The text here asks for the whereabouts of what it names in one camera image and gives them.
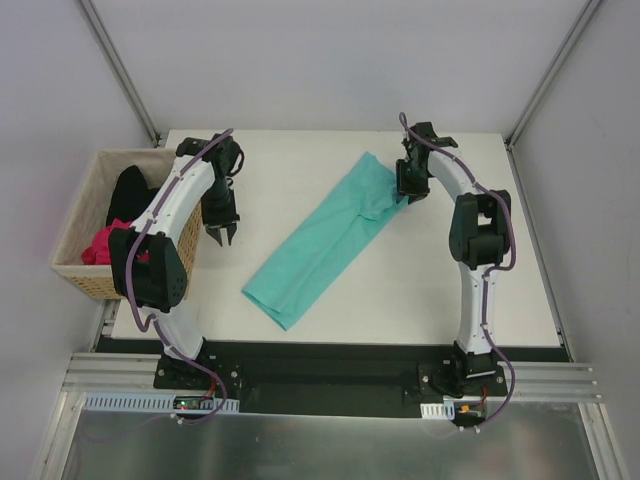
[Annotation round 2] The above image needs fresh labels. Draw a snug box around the left rear aluminium post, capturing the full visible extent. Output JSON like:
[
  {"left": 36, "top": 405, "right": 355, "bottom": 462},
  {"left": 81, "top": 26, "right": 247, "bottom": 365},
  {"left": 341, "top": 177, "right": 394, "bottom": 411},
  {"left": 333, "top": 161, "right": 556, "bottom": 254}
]
[{"left": 74, "top": 0, "right": 162, "bottom": 148}]

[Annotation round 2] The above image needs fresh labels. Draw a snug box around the left white cable duct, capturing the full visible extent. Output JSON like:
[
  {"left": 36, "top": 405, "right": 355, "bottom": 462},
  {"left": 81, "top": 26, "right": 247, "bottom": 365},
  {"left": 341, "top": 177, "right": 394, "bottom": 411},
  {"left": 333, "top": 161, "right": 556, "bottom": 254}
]
[{"left": 84, "top": 393, "right": 240, "bottom": 415}]

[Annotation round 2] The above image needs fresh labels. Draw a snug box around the aluminium front frame rail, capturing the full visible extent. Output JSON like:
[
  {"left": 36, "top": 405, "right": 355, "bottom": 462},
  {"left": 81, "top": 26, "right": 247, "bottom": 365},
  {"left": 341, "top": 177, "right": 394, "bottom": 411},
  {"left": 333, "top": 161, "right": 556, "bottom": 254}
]
[{"left": 63, "top": 336, "right": 603, "bottom": 403}]

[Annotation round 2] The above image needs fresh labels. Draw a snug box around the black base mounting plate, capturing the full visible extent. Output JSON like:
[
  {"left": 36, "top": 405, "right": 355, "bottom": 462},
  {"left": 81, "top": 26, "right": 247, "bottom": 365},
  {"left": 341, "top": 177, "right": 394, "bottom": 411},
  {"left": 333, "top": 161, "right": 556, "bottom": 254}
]
[{"left": 153, "top": 341, "right": 509, "bottom": 418}]

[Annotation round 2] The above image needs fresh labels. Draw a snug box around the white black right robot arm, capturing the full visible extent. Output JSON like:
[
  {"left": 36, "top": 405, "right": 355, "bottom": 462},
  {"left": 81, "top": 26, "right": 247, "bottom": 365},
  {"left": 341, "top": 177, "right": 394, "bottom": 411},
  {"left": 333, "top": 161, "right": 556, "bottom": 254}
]
[{"left": 396, "top": 114, "right": 516, "bottom": 398}]

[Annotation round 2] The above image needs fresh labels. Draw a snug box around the wicker laundry basket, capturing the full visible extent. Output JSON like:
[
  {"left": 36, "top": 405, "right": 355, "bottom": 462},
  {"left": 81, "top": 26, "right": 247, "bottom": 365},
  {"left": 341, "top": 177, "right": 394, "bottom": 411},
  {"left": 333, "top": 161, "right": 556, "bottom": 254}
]
[{"left": 51, "top": 149, "right": 175, "bottom": 300}]

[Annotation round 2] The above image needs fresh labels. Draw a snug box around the aluminium post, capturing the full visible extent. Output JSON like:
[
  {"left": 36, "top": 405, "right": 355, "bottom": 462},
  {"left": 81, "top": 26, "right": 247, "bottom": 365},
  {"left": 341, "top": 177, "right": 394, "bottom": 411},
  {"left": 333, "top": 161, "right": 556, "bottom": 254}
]
[
  {"left": 74, "top": 0, "right": 162, "bottom": 148},
  {"left": 505, "top": 0, "right": 606, "bottom": 151}
]

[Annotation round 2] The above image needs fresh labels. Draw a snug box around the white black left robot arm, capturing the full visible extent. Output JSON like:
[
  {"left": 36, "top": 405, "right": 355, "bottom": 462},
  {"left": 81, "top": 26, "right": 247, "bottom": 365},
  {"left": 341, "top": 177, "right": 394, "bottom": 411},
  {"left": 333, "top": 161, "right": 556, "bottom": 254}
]
[{"left": 108, "top": 130, "right": 245, "bottom": 392}]

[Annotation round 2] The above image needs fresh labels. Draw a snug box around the right rear aluminium post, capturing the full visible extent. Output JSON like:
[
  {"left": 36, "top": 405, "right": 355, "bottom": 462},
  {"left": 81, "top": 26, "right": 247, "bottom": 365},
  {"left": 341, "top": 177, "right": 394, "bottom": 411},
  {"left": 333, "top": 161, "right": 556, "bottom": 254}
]
[{"left": 505, "top": 0, "right": 606, "bottom": 151}]

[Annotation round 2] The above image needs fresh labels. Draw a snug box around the black t shirt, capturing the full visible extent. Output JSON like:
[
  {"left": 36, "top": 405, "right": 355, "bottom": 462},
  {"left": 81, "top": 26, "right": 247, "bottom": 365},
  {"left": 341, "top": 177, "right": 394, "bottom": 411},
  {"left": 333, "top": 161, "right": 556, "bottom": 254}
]
[{"left": 105, "top": 165, "right": 159, "bottom": 226}]

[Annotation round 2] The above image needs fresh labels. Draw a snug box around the teal t shirt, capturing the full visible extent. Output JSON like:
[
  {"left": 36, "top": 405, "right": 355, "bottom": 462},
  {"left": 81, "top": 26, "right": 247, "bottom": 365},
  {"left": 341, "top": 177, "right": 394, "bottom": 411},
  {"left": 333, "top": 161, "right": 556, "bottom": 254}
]
[{"left": 242, "top": 152, "right": 407, "bottom": 331}]

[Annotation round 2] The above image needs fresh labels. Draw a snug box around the right white cable duct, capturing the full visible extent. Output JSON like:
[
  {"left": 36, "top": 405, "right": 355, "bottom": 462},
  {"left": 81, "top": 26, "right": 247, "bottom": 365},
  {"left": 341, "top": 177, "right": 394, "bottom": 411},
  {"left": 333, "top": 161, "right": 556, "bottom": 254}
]
[{"left": 419, "top": 400, "right": 485, "bottom": 421}]

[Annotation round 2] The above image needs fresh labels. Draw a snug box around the white cable duct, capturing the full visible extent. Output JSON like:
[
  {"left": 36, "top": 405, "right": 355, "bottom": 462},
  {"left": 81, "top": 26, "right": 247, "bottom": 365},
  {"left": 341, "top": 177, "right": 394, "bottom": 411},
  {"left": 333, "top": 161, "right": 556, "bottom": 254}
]
[
  {"left": 419, "top": 400, "right": 485, "bottom": 421},
  {"left": 84, "top": 393, "right": 240, "bottom": 415}
]

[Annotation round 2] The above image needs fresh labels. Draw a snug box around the pink t shirt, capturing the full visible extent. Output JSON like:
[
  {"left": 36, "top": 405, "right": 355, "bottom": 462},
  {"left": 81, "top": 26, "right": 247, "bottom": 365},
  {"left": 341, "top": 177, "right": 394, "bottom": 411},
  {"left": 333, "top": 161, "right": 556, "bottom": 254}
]
[{"left": 81, "top": 219, "right": 131, "bottom": 265}]

